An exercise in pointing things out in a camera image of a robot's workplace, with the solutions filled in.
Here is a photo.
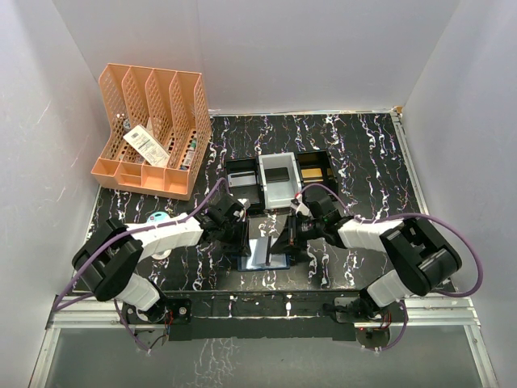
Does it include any gold card in bin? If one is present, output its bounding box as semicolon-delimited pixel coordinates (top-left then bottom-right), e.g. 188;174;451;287
301;168;324;183

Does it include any black card in bin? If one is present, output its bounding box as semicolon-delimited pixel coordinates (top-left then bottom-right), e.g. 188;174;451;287
264;167;290;183

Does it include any orange plastic file organizer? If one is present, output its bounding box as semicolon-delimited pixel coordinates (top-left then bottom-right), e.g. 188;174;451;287
91;64;212;200

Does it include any white labelled paper packet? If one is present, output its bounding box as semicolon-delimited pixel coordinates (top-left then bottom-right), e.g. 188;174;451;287
124;124;170;168

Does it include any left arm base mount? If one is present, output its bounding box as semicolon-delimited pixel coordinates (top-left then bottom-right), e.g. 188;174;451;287
122;297;192;327

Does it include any black right bin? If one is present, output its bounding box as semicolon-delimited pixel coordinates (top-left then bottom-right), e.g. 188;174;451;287
296;150;338;193

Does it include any blue card holder wallet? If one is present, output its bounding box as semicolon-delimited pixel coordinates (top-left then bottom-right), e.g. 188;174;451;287
237;237;290;272

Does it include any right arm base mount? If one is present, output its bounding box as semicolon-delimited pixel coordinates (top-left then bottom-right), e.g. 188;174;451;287
322;297;406;327

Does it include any white middle bin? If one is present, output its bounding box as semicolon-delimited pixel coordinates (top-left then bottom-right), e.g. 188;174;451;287
258;152;301;210

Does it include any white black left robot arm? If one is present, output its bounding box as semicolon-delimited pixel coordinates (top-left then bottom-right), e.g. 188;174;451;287
72;194;250;323

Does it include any silver card in bin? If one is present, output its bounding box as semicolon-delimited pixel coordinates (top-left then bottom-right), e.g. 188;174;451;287
228;171;257;188

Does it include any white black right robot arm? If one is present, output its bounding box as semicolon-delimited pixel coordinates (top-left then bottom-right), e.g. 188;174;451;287
270;193;462;321

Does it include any round teal tape roll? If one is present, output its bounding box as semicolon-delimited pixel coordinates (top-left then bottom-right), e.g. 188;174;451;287
147;211;171;260

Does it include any black left bin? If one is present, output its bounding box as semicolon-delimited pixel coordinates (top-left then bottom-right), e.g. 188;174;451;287
225;158;263;214

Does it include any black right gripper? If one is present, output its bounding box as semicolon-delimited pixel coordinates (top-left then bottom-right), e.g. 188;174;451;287
270;213;325;253

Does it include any black bin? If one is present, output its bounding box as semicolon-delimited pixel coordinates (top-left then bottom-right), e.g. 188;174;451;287
296;150;338;193
225;158;263;214

